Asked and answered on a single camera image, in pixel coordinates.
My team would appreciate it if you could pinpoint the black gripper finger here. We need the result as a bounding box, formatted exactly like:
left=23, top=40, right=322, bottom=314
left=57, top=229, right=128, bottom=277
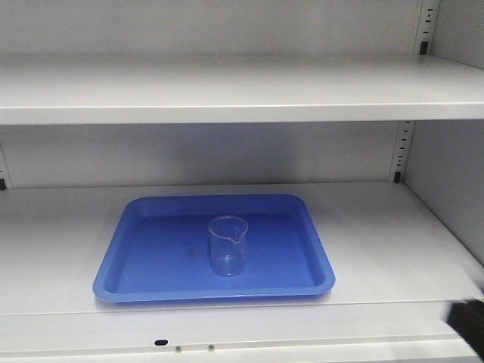
left=446, top=299, right=484, bottom=358

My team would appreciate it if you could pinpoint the clear glass beaker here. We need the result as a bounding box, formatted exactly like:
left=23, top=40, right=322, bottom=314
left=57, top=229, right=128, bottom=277
left=209, top=215, right=249, bottom=276

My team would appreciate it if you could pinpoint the white cabinet shelf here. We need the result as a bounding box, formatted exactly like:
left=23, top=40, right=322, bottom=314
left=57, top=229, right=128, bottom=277
left=1, top=182, right=483, bottom=362

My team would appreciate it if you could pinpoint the upper grey cabinet shelf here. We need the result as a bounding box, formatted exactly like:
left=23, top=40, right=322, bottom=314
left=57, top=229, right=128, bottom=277
left=1, top=54, right=483, bottom=126

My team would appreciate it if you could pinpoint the blue plastic tray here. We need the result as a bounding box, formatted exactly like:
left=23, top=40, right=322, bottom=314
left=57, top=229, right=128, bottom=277
left=93, top=194, right=336, bottom=303

